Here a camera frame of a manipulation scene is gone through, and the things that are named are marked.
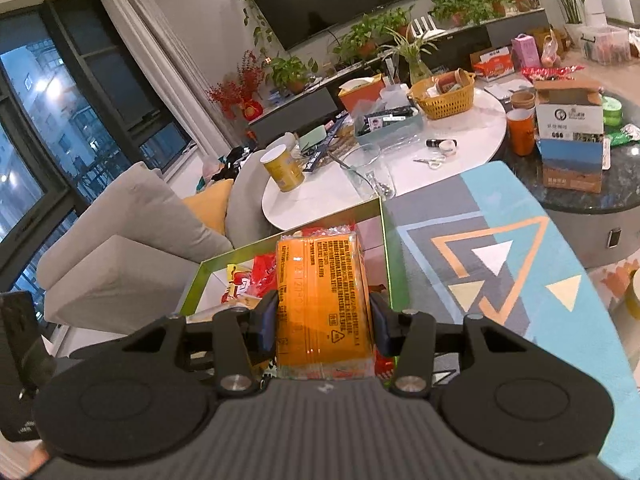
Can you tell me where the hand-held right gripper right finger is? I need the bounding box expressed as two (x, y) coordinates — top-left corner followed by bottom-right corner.
(369, 294), (526, 397)

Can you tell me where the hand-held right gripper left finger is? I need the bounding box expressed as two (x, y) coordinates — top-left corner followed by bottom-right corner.
(117, 290), (280, 397)

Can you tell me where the orange snack packet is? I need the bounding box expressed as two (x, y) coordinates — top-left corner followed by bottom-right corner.
(274, 225), (377, 381)

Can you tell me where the green rimmed box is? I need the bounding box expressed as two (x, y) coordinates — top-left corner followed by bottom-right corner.
(182, 196), (408, 376)

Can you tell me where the yellow red snack packet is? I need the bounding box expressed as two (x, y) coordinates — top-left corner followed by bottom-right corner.
(220, 262), (261, 308)

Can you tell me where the blue grey geometric mat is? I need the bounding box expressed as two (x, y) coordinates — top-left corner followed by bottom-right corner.
(385, 160), (640, 480)

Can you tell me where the yellow cushion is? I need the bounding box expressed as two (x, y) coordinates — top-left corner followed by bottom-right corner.
(182, 178), (235, 236)

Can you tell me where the grey sofa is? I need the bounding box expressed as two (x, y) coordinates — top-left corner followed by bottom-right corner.
(36, 150), (281, 336)

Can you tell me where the clear glass pitcher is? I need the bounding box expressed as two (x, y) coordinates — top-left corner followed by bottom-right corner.
(345, 143), (397, 201)

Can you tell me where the gold can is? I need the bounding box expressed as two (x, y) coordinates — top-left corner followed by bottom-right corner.
(260, 143), (307, 193)

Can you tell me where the pile of clothes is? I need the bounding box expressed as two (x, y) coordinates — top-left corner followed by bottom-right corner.
(197, 145), (256, 193)

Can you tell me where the long black box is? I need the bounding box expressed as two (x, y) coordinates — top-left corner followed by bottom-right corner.
(304, 115), (351, 173)

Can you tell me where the green pouch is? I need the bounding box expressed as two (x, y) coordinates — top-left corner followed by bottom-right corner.
(298, 125), (333, 153)

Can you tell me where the teal tray box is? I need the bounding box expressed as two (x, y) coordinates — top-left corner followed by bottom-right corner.
(354, 106), (425, 138)

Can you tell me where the white round table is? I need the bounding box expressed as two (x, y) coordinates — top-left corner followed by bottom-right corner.
(261, 87), (508, 231)

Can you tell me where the grey television cabinet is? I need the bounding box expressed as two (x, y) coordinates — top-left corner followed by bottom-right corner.
(247, 7), (551, 143)

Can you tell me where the orange tissue box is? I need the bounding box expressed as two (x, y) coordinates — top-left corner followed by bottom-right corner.
(338, 76), (386, 113)

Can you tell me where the yellow woven basket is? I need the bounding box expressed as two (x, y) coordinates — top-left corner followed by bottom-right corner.
(409, 71), (476, 120)

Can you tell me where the orange cup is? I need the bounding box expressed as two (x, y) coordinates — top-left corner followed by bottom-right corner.
(506, 108), (537, 157)

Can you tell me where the red berry plant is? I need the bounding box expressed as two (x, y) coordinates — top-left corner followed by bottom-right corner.
(206, 51), (266, 121)

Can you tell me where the cardboard box with blue print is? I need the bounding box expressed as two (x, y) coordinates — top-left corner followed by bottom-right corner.
(532, 79), (606, 194)

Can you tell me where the spider plant in glass vase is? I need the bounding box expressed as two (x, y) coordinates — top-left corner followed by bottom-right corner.
(377, 27), (441, 85)

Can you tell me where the black framed window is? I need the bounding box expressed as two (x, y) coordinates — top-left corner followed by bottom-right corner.
(0, 0), (198, 301)

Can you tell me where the red white box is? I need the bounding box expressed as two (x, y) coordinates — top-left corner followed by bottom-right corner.
(471, 47), (516, 81)

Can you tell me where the dark marble table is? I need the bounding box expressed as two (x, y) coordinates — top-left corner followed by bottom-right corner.
(495, 92), (640, 271)

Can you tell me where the light curtain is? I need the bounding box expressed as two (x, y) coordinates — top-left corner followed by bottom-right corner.
(90, 0), (231, 161)

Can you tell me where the white rack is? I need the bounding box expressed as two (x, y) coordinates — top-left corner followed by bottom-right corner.
(407, 15), (443, 41)

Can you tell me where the red snack bag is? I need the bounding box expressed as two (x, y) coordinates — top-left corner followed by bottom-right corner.
(520, 64), (586, 83)

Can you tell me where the pink box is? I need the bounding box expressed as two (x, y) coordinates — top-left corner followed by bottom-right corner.
(511, 34), (542, 70)

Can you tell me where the green packet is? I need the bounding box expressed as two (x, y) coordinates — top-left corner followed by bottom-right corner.
(605, 125), (640, 147)

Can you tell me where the hanging vine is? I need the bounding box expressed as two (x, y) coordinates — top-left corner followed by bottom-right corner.
(222, 0), (273, 56)

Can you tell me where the green round tin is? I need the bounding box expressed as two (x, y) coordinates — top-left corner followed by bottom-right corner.
(600, 95), (623, 128)

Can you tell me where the clear bag of fruit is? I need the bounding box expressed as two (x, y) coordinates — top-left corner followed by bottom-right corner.
(541, 30), (561, 67)

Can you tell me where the clear storage box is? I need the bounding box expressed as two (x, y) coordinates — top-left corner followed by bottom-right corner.
(580, 25), (632, 66)

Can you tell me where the white appliance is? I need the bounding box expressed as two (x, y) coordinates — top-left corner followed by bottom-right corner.
(582, 0), (608, 26)

